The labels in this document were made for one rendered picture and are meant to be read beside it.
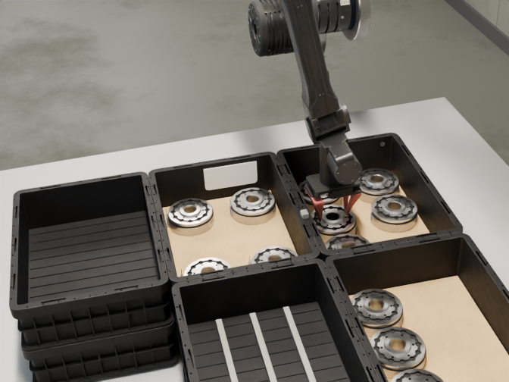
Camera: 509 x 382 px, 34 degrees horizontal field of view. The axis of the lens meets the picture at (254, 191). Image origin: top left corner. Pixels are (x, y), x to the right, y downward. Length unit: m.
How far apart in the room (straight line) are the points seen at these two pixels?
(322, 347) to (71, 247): 0.62
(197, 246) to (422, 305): 0.50
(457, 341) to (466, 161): 0.83
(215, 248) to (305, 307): 0.27
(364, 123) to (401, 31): 2.31
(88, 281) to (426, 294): 0.70
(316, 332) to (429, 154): 0.89
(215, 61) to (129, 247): 2.71
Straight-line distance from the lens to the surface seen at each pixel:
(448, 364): 1.57
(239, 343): 1.59
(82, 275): 1.79
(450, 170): 2.30
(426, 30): 4.78
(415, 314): 1.65
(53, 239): 1.91
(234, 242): 1.82
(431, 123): 2.50
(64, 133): 3.96
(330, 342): 1.59
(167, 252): 1.67
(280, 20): 2.58
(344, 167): 1.63
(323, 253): 1.62
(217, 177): 1.92
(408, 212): 1.86
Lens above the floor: 1.97
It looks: 35 degrees down
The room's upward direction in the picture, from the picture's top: 3 degrees counter-clockwise
